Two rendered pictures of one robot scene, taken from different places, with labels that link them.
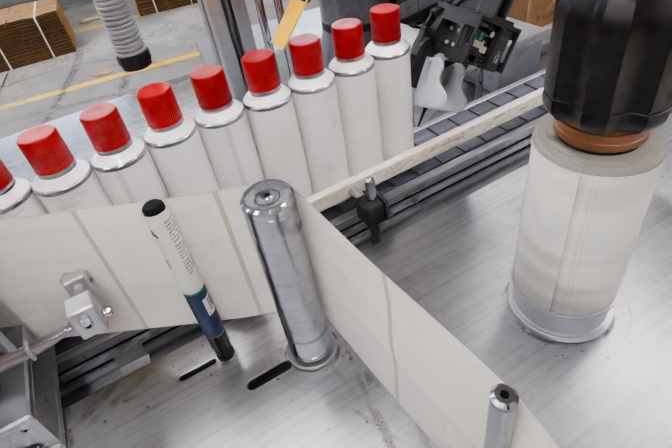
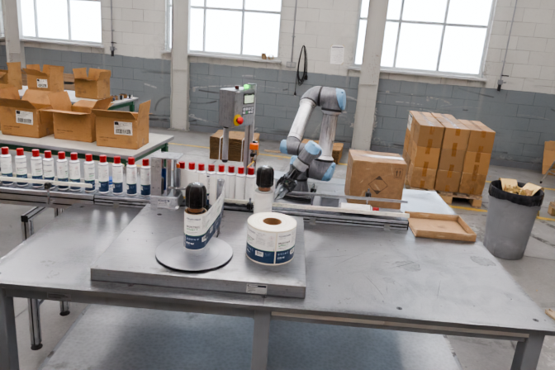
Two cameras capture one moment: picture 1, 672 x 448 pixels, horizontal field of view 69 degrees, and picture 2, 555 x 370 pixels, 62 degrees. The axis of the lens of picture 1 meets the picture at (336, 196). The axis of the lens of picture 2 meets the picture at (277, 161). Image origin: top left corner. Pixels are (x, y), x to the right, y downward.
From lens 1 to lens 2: 1.92 m
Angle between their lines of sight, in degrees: 32
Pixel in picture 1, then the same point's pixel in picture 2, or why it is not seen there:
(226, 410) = not seen: hidden behind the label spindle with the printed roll
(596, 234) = (257, 203)
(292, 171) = (239, 192)
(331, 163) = (248, 194)
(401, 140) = not seen: hidden behind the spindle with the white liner
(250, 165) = (231, 186)
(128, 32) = (225, 155)
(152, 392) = not seen: hidden behind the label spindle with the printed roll
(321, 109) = (249, 182)
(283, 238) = (219, 186)
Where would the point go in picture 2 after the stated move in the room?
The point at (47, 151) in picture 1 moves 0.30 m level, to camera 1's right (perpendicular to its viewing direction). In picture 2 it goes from (201, 166) to (252, 177)
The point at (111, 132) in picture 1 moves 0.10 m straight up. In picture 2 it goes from (211, 168) to (211, 149)
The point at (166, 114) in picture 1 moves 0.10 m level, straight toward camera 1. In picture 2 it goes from (220, 169) to (215, 174)
